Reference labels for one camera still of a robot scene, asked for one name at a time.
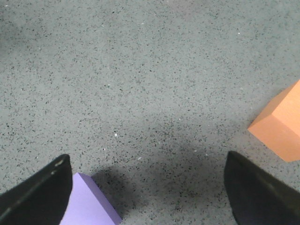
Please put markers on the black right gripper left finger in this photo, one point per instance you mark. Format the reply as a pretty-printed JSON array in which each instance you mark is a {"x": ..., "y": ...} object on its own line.
[{"x": 42, "y": 199}]

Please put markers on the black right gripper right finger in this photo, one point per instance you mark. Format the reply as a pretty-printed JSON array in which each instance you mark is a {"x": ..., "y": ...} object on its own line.
[{"x": 256, "y": 197}]

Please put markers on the light purple foam cube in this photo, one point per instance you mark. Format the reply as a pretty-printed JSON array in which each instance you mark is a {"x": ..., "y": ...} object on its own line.
[{"x": 88, "y": 205}]

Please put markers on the orange foam cube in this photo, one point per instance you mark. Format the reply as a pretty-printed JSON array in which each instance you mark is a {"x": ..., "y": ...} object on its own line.
[{"x": 278, "y": 124}]

